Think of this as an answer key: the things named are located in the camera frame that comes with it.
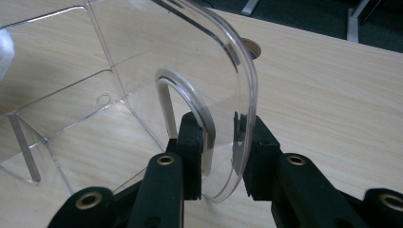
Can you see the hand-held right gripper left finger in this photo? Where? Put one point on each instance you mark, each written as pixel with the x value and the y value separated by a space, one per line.
pixel 164 190

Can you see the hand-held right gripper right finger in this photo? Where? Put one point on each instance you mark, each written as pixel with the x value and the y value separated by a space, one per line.
pixel 294 190

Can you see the clear acrylic organizer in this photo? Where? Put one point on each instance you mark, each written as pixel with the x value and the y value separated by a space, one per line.
pixel 177 57

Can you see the round table grommet hole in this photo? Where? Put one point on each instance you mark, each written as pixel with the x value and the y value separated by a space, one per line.
pixel 253 47

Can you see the white metal table frame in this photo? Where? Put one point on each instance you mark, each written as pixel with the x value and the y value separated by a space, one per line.
pixel 352 28

